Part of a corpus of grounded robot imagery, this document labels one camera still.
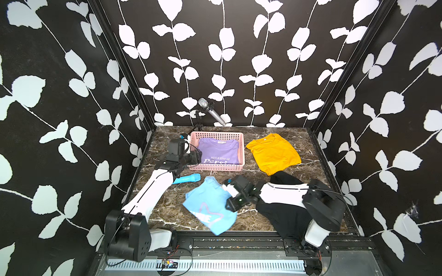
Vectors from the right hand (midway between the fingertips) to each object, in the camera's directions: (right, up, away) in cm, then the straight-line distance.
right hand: (227, 203), depth 84 cm
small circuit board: (-24, -21, -13) cm, 35 cm away
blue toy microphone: (-21, +11, +7) cm, 25 cm away
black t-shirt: (+19, +10, -27) cm, 34 cm away
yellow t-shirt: (+30, +24, +23) cm, 45 cm away
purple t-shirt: (-6, +26, +21) cm, 34 cm away
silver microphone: (-14, +54, +13) cm, 57 cm away
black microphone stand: (-19, +41, +27) cm, 53 cm away
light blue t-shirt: (-10, -1, +2) cm, 10 cm away
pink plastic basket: (+7, +35, +26) cm, 44 cm away
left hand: (-15, +27, 0) cm, 31 cm away
